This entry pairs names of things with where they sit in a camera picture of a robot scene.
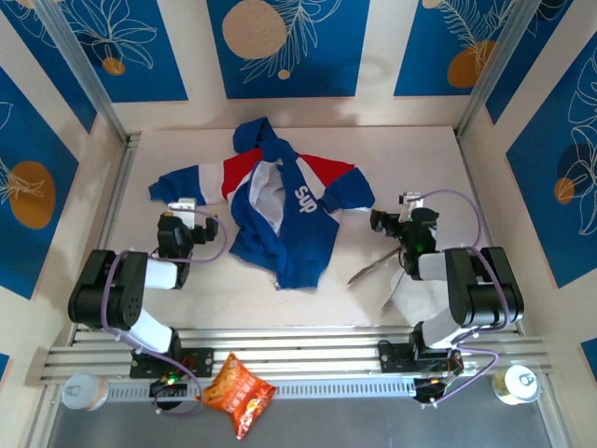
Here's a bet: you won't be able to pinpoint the blue red white zip jacket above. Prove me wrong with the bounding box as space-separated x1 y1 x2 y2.
147 117 377 291

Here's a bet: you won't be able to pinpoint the metal tongs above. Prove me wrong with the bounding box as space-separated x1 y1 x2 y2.
347 245 412 312

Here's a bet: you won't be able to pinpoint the orange snack bag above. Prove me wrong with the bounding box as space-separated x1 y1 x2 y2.
201 352 279 441

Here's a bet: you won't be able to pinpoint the drink can with pale label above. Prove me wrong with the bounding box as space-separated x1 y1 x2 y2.
62 371 111 412

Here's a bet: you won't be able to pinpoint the drink can with yellow label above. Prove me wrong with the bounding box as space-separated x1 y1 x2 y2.
491 364 542 406

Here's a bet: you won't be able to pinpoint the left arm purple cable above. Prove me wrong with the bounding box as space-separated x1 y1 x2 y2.
101 208 230 417

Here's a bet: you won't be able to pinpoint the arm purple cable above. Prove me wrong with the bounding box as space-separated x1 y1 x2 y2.
101 208 230 417
417 188 510 408

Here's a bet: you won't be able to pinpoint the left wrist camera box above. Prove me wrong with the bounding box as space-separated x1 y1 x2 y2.
166 198 198 230

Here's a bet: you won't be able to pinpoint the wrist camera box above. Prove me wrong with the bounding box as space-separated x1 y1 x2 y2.
166 198 198 230
402 190 425 219

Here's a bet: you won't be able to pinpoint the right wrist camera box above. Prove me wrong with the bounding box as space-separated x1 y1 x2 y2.
402 190 425 219

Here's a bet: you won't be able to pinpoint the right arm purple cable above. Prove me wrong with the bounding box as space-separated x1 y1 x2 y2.
417 188 510 408

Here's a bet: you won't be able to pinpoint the aluminium side rail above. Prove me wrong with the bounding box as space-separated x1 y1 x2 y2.
456 133 523 335
95 133 142 256

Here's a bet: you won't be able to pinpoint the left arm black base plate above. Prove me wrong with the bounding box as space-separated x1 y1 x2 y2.
129 346 216 380

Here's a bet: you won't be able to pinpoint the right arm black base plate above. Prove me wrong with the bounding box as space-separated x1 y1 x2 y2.
378 342 464 375

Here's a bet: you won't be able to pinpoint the aluminium rail frame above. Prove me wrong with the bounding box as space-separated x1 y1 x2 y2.
25 326 552 386

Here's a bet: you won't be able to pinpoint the slotted grey cable duct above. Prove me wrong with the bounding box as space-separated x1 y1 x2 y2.
105 378 417 403

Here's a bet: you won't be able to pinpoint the aluminium corner post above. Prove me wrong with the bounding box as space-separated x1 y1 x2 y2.
33 0 141 147
454 0 574 141

